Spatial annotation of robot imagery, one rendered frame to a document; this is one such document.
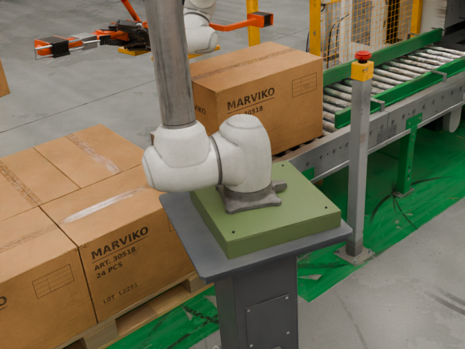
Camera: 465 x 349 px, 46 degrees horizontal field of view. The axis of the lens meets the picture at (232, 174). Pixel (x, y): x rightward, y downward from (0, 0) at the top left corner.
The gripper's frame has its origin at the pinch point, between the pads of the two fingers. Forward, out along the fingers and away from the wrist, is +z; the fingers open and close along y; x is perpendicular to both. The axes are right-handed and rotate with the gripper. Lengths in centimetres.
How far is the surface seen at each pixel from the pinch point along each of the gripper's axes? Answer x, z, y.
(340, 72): 90, -74, 120
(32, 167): -27, 58, 66
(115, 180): -31, 11, 62
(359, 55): 26, -90, 32
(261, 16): 37, -48, 25
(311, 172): -4, -73, 81
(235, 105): 2, -42, 41
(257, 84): 13, -49, 40
